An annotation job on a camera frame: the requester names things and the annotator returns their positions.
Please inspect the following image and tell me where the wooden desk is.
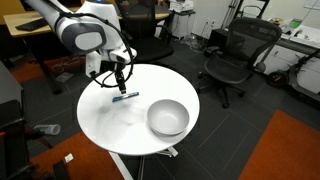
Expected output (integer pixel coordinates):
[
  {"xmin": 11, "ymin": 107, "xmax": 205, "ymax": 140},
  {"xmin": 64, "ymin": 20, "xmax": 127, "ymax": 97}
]
[{"xmin": 3, "ymin": 9, "xmax": 123, "ymax": 94}]

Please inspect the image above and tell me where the white pedestal cabinet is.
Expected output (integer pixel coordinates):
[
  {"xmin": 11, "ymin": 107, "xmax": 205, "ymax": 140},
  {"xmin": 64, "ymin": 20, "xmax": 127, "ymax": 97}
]
[{"xmin": 169, "ymin": 11, "xmax": 196, "ymax": 39}]

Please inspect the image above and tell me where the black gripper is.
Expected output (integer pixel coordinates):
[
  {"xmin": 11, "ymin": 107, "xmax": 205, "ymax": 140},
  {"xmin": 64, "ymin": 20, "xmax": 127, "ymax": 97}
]
[{"xmin": 113, "ymin": 61, "xmax": 129, "ymax": 95}]

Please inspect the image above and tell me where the green box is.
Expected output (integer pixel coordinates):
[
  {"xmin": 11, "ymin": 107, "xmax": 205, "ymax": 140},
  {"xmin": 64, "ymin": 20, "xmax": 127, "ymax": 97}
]
[{"xmin": 288, "ymin": 18, "xmax": 303, "ymax": 29}]

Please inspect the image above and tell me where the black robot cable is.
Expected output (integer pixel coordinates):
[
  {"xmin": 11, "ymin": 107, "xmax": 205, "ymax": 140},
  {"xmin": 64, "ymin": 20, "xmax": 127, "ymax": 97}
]
[{"xmin": 53, "ymin": 11, "xmax": 135, "ymax": 89}]

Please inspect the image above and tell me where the black box case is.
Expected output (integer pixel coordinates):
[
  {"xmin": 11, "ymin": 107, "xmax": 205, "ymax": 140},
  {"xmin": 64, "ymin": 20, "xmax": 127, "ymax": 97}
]
[{"xmin": 209, "ymin": 28, "xmax": 234, "ymax": 55}]

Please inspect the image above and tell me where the small white card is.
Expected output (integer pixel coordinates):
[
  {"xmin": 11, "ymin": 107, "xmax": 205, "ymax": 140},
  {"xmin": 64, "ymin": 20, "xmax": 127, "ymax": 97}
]
[{"xmin": 63, "ymin": 153, "xmax": 74, "ymax": 164}]

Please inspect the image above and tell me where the grey cabinet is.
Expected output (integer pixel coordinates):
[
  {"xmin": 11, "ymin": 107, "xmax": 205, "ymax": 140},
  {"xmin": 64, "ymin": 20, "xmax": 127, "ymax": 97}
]
[{"xmin": 0, "ymin": 61, "xmax": 24, "ymax": 108}]

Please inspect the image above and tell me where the green whiteboard marker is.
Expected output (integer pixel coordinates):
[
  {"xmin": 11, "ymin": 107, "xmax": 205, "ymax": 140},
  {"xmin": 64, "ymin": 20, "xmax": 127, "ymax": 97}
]
[{"xmin": 112, "ymin": 91, "xmax": 140, "ymax": 104}]

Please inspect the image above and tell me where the black high-back office chair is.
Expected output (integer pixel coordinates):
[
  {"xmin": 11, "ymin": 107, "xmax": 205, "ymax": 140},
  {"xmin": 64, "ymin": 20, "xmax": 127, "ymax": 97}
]
[{"xmin": 114, "ymin": 0, "xmax": 175, "ymax": 66}]

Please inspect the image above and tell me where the black keyboard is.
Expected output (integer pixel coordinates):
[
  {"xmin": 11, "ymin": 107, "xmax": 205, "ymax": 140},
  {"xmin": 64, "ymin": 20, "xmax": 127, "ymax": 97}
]
[{"xmin": 14, "ymin": 17, "xmax": 50, "ymax": 33}]

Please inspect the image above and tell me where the black electric scooter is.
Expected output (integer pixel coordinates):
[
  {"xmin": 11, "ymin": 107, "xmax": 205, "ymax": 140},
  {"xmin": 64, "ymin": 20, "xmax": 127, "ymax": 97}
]
[{"xmin": 264, "ymin": 49, "xmax": 320, "ymax": 104}]

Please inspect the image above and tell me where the white table base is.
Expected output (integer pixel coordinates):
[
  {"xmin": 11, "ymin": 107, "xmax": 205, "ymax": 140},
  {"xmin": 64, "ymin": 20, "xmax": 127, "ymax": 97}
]
[{"xmin": 108, "ymin": 145, "xmax": 179, "ymax": 180}]

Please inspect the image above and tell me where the clear plastic bottle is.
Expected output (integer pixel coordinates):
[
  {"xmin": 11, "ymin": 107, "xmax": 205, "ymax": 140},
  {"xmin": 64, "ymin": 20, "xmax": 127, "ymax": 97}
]
[{"xmin": 33, "ymin": 123, "xmax": 62, "ymax": 136}]

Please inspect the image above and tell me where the black mesh office chair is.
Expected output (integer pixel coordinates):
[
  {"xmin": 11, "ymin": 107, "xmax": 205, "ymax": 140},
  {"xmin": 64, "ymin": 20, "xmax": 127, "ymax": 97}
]
[{"xmin": 197, "ymin": 17, "xmax": 283, "ymax": 109}]

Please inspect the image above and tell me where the black chair frame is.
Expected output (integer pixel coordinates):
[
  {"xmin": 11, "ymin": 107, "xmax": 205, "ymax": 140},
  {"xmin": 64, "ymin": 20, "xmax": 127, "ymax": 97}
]
[{"xmin": 0, "ymin": 99, "xmax": 71, "ymax": 180}]

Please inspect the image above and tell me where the white desk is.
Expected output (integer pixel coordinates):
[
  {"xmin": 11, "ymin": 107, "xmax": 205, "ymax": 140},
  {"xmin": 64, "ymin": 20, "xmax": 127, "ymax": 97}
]
[{"xmin": 256, "ymin": 19, "xmax": 320, "ymax": 94}]

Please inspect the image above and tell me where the black computer monitor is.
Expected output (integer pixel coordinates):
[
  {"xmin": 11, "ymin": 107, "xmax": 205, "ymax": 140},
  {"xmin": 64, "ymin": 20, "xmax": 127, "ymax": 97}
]
[{"xmin": 19, "ymin": 0, "xmax": 83, "ymax": 9}]

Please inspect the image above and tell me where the grey bowl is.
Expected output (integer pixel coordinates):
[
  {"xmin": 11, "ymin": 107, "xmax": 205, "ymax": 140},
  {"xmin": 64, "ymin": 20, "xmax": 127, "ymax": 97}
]
[{"xmin": 146, "ymin": 99, "xmax": 191, "ymax": 137}]

